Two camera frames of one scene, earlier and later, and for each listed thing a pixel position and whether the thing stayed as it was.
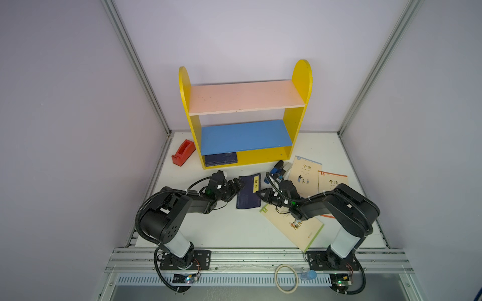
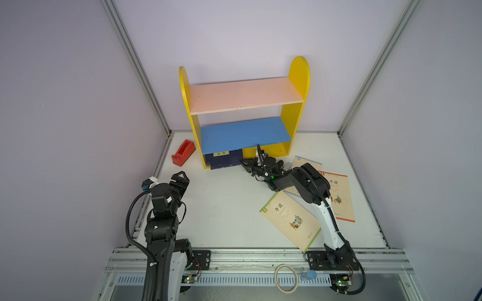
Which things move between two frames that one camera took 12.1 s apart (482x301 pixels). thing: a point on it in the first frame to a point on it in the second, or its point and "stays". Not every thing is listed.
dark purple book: x=247 y=197 to x=224 y=158
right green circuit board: x=340 y=280 stays
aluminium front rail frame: x=285 y=269 stays
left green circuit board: x=182 y=278 stays
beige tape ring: x=294 y=272 stays
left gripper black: x=235 y=189 to x=180 y=185
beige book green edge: x=301 y=232 stays
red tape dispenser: x=184 y=152 stays
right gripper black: x=268 y=193 to x=250 y=167
